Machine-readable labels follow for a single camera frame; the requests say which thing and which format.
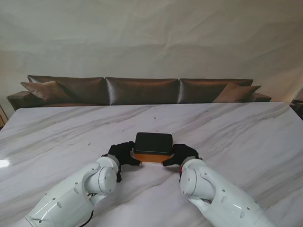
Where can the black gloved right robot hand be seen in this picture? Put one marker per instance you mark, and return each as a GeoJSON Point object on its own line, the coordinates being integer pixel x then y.
{"type": "Point", "coordinates": [184, 153]}

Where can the brown leather sofa back cushion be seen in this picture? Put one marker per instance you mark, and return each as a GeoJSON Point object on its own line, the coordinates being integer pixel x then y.
{"type": "Point", "coordinates": [87, 89]}
{"type": "Point", "coordinates": [201, 91]}
{"type": "Point", "coordinates": [142, 91]}

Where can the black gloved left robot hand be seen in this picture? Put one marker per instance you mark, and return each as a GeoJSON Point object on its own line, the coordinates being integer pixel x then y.
{"type": "Point", "coordinates": [123, 153]}

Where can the dark side furniture piece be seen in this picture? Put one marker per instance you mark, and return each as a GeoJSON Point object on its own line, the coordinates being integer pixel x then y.
{"type": "Point", "coordinates": [298, 106]}

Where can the brown leather sofa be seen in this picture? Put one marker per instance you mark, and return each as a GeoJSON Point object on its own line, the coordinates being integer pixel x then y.
{"type": "Point", "coordinates": [19, 99]}

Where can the orange plastic tissue box cover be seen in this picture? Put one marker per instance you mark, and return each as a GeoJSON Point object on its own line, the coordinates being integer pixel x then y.
{"type": "Point", "coordinates": [151, 158]}

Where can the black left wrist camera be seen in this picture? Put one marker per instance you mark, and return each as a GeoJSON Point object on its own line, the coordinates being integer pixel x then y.
{"type": "Point", "coordinates": [119, 173]}

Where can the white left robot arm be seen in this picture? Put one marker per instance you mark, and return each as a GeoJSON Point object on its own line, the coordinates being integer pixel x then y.
{"type": "Point", "coordinates": [78, 189]}

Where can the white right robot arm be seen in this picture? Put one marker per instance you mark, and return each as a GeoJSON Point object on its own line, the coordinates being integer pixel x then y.
{"type": "Point", "coordinates": [217, 196]}

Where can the brown satin throw pillow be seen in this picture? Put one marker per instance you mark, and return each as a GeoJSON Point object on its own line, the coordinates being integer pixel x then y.
{"type": "Point", "coordinates": [45, 91]}
{"type": "Point", "coordinates": [236, 93]}

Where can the wooden furniture piece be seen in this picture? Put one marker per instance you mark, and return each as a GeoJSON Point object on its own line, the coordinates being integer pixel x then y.
{"type": "Point", "coordinates": [2, 118]}

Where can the black tissue box base plate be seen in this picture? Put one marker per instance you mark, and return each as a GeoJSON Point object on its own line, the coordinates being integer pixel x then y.
{"type": "Point", "coordinates": [154, 143]}

